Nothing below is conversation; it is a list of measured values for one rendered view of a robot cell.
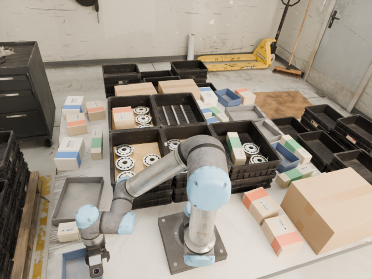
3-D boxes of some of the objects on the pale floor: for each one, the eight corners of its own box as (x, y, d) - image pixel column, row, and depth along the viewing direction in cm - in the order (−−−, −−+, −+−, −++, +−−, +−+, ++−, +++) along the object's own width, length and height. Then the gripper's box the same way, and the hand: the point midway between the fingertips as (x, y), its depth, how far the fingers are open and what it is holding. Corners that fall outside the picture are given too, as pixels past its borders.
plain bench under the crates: (327, 293, 178) (383, 238, 134) (77, 386, 133) (38, 349, 90) (228, 144, 294) (241, 89, 250) (78, 168, 250) (61, 106, 206)
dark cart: (55, 148, 269) (28, 65, 213) (5, 155, 257) (-37, 68, 200) (58, 116, 313) (36, 40, 256) (16, 120, 300) (-17, 42, 244)
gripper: (104, 222, 101) (110, 250, 114) (79, 228, 98) (88, 256, 112) (107, 242, 95) (113, 269, 108) (79, 249, 92) (89, 276, 105)
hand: (100, 268), depth 107 cm, fingers closed
